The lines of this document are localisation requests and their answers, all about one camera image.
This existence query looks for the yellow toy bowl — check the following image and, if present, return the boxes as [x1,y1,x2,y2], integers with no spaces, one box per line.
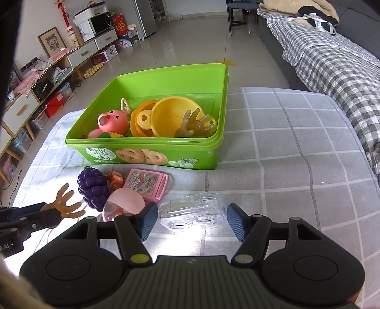
[137,96,217,139]

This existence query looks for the orange plastic lid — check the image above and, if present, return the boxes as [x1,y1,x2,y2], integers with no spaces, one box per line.
[130,100,158,138]

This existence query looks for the pink lace cloth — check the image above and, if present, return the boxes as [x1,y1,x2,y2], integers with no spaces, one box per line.
[15,48,73,96]

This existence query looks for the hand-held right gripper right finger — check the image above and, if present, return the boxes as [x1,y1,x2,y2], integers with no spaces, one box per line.
[227,203,323,266]

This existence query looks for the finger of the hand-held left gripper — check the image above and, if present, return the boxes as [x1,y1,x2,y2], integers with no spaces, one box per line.
[0,206,45,222]
[13,208,63,238]

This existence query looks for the red storage box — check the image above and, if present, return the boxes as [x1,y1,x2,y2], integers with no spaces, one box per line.
[44,92,66,117]

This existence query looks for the pink printed card box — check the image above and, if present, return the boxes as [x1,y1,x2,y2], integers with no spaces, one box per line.
[123,168,169,203]

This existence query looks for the white printed carton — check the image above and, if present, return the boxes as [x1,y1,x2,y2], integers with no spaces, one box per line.
[95,44,118,63]

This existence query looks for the white wooden tv cabinet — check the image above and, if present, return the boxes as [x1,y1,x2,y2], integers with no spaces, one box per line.
[0,28,119,179]

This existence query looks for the grey checked tablecloth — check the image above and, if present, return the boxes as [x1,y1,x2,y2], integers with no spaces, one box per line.
[0,86,380,309]

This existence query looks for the clear plastic case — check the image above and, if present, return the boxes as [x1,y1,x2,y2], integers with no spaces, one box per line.
[157,192,222,231]

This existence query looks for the green plastic cookie box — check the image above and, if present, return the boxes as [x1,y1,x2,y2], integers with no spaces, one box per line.
[65,62,230,170]

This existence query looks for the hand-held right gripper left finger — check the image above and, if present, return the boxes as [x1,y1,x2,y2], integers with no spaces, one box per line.
[61,203,158,266]

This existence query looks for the white canister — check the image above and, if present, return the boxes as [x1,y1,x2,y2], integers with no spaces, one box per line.
[67,26,80,46]

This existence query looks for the brown rubber hand toy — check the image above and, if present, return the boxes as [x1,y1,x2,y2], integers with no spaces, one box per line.
[42,183,86,229]
[175,108,213,139]

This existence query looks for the white microwave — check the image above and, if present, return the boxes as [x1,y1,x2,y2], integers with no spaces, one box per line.
[78,12,115,42]

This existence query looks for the beige blanket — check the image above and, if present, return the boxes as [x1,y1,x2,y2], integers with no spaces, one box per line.
[260,0,339,26]

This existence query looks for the red hanging ornament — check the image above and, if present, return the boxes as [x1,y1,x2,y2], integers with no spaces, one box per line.
[58,0,71,27]

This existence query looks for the beige fuzzy sleeve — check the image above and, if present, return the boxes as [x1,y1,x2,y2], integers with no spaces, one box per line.
[0,258,39,309]

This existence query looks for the row of yellow toy ducks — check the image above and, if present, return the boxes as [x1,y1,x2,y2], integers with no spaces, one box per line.
[81,64,104,79]

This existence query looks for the framed cartoon picture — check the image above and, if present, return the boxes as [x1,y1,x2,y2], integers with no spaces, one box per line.
[38,27,67,58]

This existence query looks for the white printer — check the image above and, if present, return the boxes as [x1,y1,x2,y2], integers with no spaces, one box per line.
[73,1,111,21]

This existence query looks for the grey chair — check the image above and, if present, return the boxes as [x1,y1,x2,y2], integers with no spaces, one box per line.
[226,0,262,37]

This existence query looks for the red-hatted gnome figurine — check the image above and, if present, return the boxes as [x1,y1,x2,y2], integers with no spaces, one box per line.
[105,171,125,191]

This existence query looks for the pink rubber animal toy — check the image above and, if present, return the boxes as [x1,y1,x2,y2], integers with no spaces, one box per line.
[87,98,131,139]

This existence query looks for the purple toy grapes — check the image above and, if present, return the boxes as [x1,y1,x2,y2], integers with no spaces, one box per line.
[77,167,110,212]

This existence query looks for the black and white garment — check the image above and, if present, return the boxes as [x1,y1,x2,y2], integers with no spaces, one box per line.
[297,4,339,35]

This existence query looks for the red gift box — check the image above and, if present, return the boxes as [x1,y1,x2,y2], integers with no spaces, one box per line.
[113,13,129,38]

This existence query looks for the silver fridge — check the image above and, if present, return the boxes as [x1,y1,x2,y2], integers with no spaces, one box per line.
[133,0,158,39]

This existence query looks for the plaid sofa cover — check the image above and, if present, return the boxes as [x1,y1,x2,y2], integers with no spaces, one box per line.
[257,7,380,182]

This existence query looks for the pink clear capsule ball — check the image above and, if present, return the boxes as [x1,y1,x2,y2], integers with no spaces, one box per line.
[102,188,146,222]

